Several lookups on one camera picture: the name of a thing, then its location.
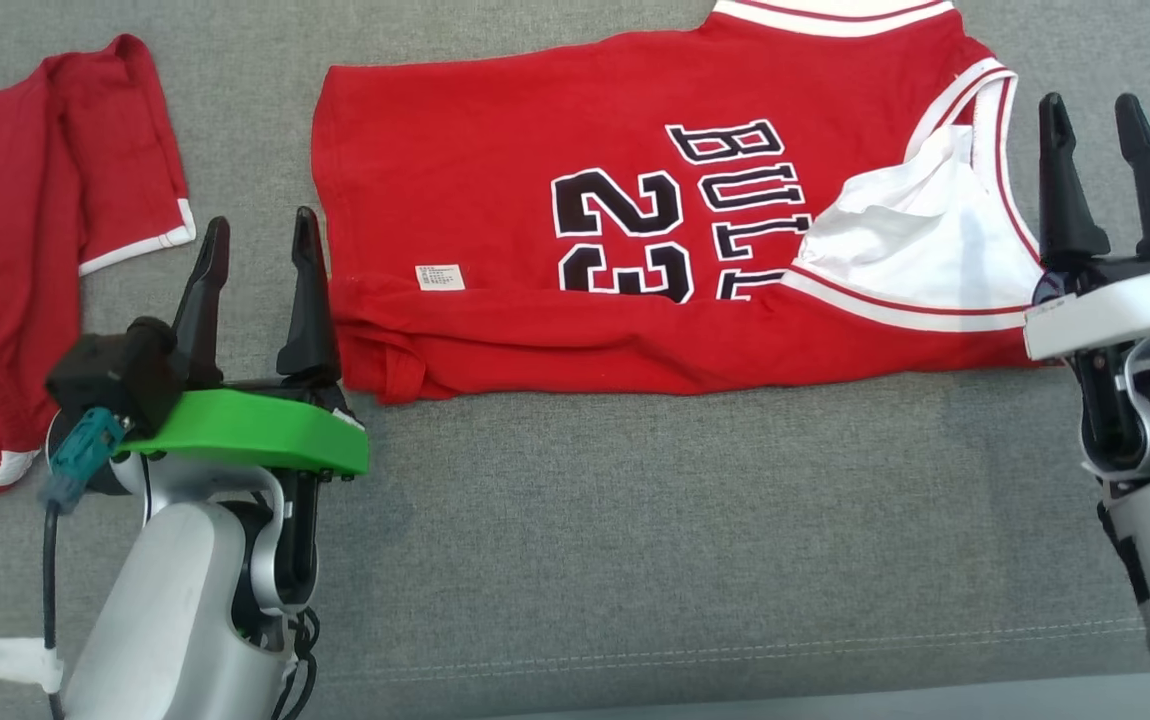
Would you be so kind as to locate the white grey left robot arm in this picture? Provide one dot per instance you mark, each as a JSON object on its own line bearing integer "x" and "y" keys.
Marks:
{"x": 175, "y": 610}

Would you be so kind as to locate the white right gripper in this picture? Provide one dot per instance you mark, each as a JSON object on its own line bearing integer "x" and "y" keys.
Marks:
{"x": 1115, "y": 305}

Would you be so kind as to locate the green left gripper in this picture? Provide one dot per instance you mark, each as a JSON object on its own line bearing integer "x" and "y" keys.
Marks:
{"x": 255, "y": 430}

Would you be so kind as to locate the red shorts white trim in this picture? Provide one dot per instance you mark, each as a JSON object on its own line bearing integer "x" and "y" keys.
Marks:
{"x": 5, "y": 250}

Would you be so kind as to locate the grey fabric sofa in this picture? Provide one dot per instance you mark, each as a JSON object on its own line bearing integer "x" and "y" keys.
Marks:
{"x": 685, "y": 550}

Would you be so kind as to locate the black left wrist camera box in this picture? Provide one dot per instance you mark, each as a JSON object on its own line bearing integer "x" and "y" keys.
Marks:
{"x": 115, "y": 370}

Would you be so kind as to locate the red basketball jersey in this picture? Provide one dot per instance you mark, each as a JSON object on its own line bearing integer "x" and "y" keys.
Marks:
{"x": 535, "y": 150}

